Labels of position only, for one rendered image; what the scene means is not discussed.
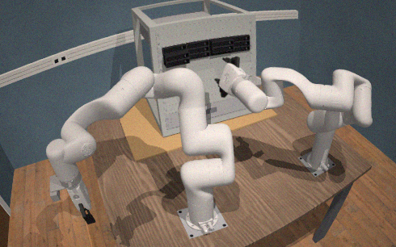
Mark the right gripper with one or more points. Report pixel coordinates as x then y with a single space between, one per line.
231 72

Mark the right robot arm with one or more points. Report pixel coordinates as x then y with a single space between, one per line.
336 101

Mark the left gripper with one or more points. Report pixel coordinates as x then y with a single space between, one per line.
81 200

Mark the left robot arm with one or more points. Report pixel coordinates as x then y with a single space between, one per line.
197 138

